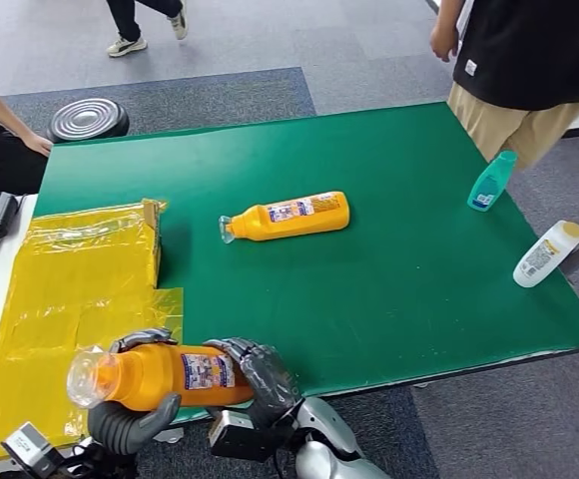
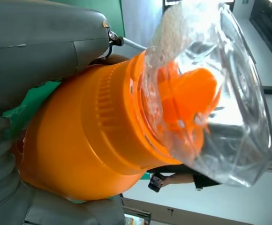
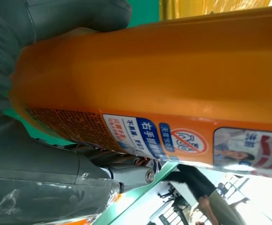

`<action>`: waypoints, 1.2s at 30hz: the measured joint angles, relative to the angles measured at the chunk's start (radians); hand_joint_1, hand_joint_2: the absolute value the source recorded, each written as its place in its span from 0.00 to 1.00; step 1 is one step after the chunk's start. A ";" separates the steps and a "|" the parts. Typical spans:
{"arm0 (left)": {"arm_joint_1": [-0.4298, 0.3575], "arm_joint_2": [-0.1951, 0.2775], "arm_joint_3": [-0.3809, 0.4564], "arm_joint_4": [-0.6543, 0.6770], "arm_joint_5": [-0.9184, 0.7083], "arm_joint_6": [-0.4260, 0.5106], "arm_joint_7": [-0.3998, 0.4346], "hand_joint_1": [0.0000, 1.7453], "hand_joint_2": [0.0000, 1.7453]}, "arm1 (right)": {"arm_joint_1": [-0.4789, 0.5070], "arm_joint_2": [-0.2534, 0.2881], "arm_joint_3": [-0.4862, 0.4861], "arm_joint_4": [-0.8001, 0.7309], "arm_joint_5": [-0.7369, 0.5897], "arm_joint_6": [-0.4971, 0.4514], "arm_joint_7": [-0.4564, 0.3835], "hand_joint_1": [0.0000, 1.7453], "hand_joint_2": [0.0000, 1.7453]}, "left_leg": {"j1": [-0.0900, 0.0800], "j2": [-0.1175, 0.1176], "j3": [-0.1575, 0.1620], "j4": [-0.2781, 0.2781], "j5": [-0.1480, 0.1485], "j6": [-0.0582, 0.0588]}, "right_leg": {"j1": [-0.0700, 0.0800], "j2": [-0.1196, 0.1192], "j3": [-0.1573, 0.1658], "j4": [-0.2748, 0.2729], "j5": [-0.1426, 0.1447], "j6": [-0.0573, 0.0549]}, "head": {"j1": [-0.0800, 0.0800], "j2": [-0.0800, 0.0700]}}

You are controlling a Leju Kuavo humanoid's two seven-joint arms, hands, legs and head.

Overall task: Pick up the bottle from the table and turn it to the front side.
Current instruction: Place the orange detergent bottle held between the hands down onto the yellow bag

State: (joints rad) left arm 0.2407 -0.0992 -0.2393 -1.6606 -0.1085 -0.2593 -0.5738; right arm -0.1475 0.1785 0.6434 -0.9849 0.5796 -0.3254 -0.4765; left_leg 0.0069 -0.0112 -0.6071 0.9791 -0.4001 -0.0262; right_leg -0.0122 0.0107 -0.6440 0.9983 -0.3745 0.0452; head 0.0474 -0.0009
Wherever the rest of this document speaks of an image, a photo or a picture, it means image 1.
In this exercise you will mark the standing person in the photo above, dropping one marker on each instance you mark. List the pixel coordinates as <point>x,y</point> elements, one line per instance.
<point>529,59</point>

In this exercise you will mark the green table mat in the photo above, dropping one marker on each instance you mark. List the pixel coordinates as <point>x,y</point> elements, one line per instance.
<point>394,284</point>

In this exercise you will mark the walking person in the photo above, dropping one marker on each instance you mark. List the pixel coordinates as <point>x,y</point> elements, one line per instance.
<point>129,20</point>

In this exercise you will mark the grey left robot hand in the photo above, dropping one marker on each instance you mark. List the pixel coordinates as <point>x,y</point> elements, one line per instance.
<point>129,423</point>

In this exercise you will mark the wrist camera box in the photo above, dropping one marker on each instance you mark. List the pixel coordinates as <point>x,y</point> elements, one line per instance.
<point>242,436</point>
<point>30,449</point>

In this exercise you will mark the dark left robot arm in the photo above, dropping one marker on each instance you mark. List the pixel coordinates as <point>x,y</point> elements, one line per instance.
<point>100,463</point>

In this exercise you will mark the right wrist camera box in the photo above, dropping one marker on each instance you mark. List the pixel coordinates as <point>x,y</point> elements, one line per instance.
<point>242,436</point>

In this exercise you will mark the white table foot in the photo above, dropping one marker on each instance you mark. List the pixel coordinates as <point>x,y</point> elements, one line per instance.
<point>167,436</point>

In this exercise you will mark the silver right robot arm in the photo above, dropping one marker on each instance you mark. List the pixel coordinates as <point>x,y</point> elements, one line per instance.
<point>329,443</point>

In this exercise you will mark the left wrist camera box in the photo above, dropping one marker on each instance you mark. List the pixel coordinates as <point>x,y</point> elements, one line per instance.
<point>30,449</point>

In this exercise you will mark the teal plastic bottle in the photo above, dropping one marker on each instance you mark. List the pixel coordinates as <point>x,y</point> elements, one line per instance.
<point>491,182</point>

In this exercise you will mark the seated person's hand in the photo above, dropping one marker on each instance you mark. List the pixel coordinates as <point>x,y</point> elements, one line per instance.
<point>39,143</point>

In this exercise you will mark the yellow plastic wrapped box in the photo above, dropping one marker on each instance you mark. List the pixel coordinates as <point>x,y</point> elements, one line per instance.
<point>45,311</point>

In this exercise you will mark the standing person's hand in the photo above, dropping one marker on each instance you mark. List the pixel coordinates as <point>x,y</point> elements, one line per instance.
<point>443,43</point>

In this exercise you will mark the black round ribbed stool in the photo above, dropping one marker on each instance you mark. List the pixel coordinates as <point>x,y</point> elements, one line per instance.
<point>88,120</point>

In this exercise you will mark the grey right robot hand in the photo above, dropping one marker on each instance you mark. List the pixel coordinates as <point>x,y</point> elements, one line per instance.
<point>267,383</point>

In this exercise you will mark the orange bottle with clear cap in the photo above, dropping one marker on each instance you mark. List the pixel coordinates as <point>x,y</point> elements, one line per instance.
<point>159,373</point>
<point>289,217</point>

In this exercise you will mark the white bottle with yellow cap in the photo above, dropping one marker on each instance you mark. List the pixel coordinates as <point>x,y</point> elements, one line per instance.
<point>544,254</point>

